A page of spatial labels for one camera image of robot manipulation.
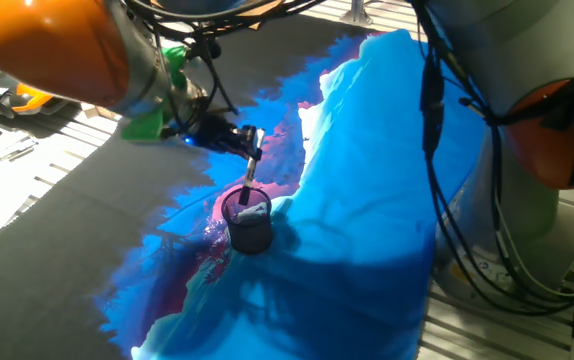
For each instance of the aluminium frame bar with foot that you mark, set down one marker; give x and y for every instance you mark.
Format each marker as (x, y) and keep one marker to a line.
(357, 12)

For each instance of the black mesh pen holder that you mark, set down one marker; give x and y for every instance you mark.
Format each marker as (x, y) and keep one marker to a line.
(249, 235)

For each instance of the white pen with black cap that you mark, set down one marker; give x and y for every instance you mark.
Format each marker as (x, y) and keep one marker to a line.
(248, 180)

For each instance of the small wooden block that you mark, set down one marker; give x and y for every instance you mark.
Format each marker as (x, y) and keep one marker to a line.
(87, 109)

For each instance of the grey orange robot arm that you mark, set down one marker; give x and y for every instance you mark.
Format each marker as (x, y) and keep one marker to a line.
(52, 45)

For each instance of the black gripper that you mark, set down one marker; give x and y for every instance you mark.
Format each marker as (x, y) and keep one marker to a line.
(217, 134)

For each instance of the landscape print cloth mat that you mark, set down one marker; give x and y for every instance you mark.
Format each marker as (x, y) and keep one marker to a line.
(367, 150)

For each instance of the orange black teach pendant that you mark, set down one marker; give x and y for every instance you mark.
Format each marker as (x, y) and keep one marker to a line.
(12, 102)

